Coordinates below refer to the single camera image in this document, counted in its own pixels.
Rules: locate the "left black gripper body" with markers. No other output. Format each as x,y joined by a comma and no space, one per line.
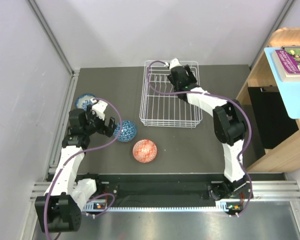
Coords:
97,125

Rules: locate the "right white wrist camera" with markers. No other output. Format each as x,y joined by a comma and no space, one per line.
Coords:
174,65

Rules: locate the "blue triangle pattern bowl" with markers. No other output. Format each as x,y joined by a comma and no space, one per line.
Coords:
126,132

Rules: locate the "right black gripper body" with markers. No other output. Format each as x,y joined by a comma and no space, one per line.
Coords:
189,76

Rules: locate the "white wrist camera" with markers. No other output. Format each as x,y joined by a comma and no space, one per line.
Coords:
99,107
174,65

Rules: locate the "grey slotted cable duct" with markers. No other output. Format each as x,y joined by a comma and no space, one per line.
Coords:
98,206

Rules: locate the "blue white floral bowl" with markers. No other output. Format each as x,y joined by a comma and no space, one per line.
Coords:
83,101

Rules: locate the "purple green book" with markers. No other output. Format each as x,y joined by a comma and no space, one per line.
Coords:
287,63

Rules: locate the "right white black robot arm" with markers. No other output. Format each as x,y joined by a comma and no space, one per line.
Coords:
228,122

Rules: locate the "white wire dish rack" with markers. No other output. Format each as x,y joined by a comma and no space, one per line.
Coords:
159,110

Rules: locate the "red geometric pattern bowl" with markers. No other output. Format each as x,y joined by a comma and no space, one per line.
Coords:
144,151

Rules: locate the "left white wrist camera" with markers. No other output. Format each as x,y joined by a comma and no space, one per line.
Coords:
99,107

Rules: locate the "black mounting base rail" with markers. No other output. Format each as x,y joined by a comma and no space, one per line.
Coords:
168,190

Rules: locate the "light blue shelf board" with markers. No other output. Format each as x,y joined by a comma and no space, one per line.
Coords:
289,91

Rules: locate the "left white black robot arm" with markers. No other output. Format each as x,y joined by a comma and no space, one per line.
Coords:
60,208

